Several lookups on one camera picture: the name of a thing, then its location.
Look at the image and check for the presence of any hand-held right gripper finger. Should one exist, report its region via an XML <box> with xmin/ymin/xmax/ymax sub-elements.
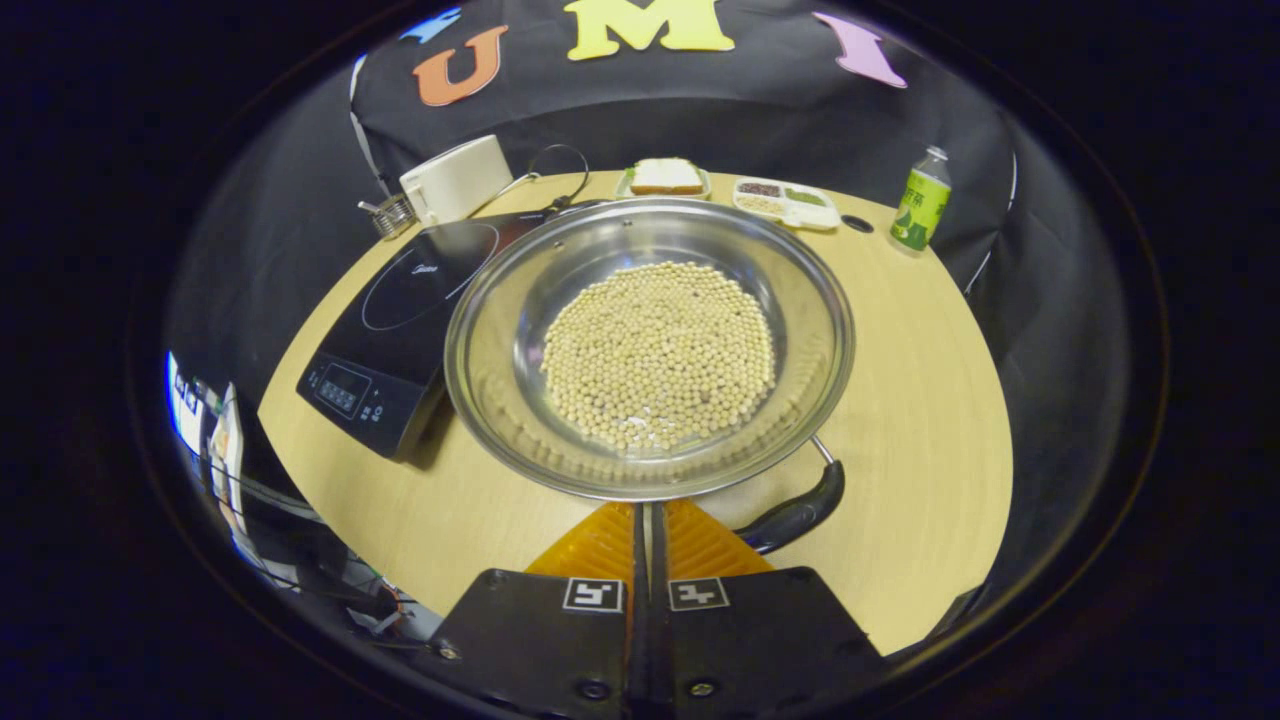
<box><xmin>650</xmin><ymin>498</ymin><xmax>887</xmax><ymax>720</ymax></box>
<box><xmin>425</xmin><ymin>500</ymin><xmax>651</xmax><ymax>720</ymax></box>

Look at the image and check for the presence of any steel pot with black handle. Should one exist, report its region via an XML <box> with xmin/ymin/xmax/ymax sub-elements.
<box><xmin>443</xmin><ymin>197</ymin><xmax>858</xmax><ymax>557</ymax></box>

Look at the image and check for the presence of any black induction cooktop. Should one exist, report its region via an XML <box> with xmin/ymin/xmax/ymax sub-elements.
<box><xmin>295</xmin><ymin>205</ymin><xmax>563</xmax><ymax>462</ymax></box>

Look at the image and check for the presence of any pile of soybeans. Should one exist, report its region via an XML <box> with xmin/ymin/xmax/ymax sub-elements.
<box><xmin>538</xmin><ymin>261</ymin><xmax>779</xmax><ymax>454</ymax></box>

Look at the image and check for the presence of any white rectangular plate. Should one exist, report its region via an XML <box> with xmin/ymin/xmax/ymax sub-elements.
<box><xmin>614</xmin><ymin>165</ymin><xmax>714</xmax><ymax>202</ymax></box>

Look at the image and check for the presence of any white divided grain tray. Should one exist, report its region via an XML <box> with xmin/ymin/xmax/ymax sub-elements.
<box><xmin>732</xmin><ymin>177</ymin><xmax>843</xmax><ymax>233</ymax></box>

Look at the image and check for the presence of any sandwich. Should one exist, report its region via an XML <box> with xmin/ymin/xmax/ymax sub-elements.
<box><xmin>628</xmin><ymin>157</ymin><xmax>706</xmax><ymax>197</ymax></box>

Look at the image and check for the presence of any white toaster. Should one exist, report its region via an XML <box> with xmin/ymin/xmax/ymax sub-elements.
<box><xmin>399</xmin><ymin>134</ymin><xmax>517</xmax><ymax>228</ymax></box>

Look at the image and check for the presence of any green label drink bottle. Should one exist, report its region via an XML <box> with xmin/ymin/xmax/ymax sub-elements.
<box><xmin>888</xmin><ymin>146</ymin><xmax>954</xmax><ymax>254</ymax></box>

